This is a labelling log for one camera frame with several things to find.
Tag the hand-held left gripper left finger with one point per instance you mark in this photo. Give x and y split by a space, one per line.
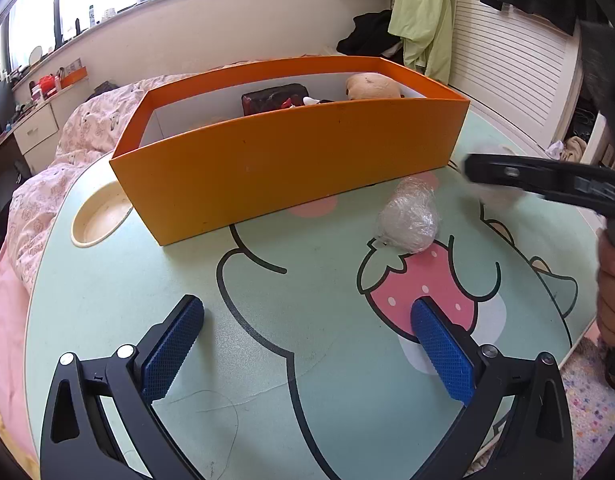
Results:
170 350

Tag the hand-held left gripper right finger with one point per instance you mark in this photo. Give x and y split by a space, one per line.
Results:
443 352

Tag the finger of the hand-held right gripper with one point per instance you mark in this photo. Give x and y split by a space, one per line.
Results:
517 172

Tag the white fluffy plush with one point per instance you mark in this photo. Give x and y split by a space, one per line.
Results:
497 199

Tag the clear plastic ball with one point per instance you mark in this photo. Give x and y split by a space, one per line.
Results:
407 215

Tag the brown capybara plush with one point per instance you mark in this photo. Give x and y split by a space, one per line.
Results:
370 85

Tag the orange cardboard box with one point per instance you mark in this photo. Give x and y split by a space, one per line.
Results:
287 160

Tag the dark red pouch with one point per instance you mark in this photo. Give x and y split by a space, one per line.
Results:
267 97

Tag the mint cartoon lap desk desktop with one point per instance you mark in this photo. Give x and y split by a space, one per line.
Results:
137 285

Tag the white slatted panel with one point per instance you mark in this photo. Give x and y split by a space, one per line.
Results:
512 75

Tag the pink bed sheet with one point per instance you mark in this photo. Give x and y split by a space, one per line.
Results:
7 335

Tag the pink speckled knit cloth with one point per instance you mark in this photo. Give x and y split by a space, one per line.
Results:
592 420

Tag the light green cloth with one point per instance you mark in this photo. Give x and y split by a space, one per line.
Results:
422 10

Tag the dark clothes pile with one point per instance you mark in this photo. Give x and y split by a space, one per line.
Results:
367 35

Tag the pink floral blanket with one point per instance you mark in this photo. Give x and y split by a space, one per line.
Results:
77 130

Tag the small orange box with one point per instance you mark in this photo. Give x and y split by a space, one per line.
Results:
75 76

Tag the red bag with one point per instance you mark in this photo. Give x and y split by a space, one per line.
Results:
50 85

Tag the black monitor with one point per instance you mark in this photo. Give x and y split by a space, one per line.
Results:
2 107

